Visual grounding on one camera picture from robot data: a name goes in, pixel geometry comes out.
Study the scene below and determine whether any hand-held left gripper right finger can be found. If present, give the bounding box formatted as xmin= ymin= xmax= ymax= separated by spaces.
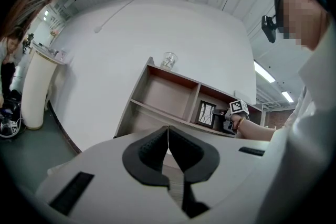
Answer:
xmin=167 ymin=125 xmax=220 ymax=219

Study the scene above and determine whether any person's head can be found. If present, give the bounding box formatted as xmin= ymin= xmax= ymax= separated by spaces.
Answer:
xmin=274 ymin=0 xmax=330 ymax=50

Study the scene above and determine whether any ceiling strip light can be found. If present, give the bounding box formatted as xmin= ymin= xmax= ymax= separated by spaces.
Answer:
xmin=280 ymin=90 xmax=293 ymax=103
xmin=253 ymin=60 xmax=276 ymax=83

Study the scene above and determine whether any grey wooden desk hutch shelf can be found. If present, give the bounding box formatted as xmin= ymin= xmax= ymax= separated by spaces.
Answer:
xmin=114 ymin=57 xmax=263 ymax=138

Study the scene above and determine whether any white wall cable duct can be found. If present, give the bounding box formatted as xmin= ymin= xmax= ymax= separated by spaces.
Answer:
xmin=93 ymin=0 xmax=140 ymax=34

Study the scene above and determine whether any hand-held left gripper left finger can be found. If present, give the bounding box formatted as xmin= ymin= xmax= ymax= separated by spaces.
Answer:
xmin=122 ymin=125 xmax=169 ymax=187

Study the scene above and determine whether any black equipment bag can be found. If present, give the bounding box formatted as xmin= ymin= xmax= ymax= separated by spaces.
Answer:
xmin=0 ymin=89 xmax=26 ymax=139

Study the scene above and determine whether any person's right forearm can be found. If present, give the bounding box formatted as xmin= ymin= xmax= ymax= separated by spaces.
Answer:
xmin=230 ymin=115 xmax=275 ymax=142

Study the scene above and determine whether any white round pedestal table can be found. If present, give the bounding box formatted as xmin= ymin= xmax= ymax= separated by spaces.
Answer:
xmin=20 ymin=46 xmax=68 ymax=131

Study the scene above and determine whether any black head-mounted camera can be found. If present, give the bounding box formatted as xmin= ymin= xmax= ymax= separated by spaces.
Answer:
xmin=261 ymin=15 xmax=278 ymax=44

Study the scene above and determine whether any white vase with flowers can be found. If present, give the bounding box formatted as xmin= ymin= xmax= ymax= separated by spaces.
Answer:
xmin=49 ymin=28 xmax=60 ymax=47

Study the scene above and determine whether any clear plastic cup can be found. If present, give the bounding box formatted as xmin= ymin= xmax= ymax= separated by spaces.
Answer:
xmin=160 ymin=51 xmax=179 ymax=71

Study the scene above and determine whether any black picture frame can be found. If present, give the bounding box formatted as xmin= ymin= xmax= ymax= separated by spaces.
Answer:
xmin=195 ymin=100 xmax=217 ymax=129

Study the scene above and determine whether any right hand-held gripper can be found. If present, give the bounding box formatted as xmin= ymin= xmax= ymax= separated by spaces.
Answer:
xmin=212 ymin=99 xmax=249 ymax=136

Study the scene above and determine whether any person's white printed shirt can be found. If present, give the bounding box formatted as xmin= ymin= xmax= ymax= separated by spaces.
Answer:
xmin=251 ymin=20 xmax=336 ymax=224

